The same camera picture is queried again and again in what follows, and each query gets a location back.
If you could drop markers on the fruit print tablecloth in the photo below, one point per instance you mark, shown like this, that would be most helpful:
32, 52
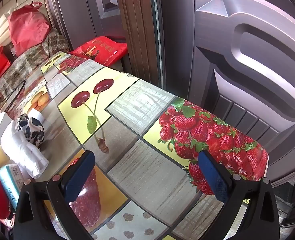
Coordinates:
137, 155

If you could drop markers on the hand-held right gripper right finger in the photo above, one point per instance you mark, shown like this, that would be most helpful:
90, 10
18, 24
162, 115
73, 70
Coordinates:
215, 180

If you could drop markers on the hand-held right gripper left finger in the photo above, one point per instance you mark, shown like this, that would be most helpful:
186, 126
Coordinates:
78, 177

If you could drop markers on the cow print cloth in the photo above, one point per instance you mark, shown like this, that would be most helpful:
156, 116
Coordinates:
35, 130

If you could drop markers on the brown metal door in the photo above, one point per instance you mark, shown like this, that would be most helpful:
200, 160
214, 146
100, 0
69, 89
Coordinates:
250, 55
107, 5

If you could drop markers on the white cloth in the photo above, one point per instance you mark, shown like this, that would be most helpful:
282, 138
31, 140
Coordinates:
25, 152

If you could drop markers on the teal tissue pack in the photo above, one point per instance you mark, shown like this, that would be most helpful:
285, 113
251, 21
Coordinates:
11, 182

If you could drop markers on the red printed shopping bag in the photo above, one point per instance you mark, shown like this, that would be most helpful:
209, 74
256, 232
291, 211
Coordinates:
100, 50

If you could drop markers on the brown door frame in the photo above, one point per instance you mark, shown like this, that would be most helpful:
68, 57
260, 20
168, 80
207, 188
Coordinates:
137, 30

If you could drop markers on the plaid sofa cover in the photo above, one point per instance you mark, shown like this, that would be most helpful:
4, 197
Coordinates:
35, 57

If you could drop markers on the red nonwoven bag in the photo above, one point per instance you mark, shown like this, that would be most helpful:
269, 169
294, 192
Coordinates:
27, 30

